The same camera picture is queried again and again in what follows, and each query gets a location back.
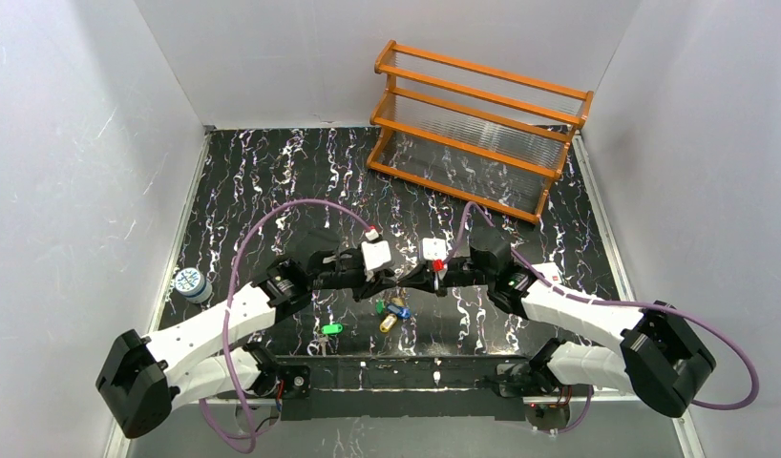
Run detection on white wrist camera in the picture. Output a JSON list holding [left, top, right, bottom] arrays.
[[360, 226, 392, 279], [419, 238, 449, 272]]

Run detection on green tag key near edge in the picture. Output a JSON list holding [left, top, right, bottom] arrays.
[[317, 323, 344, 357]]

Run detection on aluminium front rail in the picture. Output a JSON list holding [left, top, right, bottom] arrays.
[[233, 347, 698, 417]]

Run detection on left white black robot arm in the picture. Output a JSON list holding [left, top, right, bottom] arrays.
[[95, 228, 395, 439]]

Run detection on orange two-tier rack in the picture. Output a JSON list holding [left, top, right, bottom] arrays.
[[367, 40, 594, 224]]

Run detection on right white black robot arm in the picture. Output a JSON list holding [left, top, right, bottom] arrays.
[[398, 228, 716, 418]]

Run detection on blue tag key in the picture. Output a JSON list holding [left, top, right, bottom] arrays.
[[387, 304, 412, 320]]

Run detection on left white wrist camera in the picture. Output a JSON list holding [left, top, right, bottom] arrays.
[[360, 226, 392, 279]]

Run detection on blue white round container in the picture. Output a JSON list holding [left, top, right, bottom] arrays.
[[173, 267, 213, 304]]

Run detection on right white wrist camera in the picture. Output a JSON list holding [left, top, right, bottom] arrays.
[[419, 238, 449, 272]]

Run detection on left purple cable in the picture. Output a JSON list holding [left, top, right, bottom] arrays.
[[199, 199, 379, 455]]

